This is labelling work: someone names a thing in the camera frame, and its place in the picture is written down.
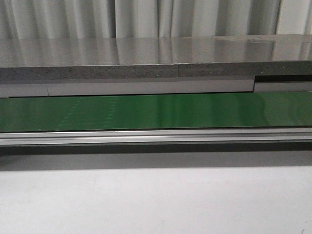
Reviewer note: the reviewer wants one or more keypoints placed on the green conveyor belt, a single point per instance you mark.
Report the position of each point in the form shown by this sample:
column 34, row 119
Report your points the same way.
column 165, row 111

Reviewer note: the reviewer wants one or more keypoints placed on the white pleated curtain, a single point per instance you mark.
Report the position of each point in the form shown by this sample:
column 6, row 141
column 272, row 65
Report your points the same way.
column 57, row 19

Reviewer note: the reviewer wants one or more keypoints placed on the grey conveyor back rail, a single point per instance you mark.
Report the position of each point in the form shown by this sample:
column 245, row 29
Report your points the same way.
column 139, row 86

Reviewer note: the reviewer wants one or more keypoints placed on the aluminium conveyor front rail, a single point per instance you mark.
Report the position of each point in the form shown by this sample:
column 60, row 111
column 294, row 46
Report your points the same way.
column 156, row 136

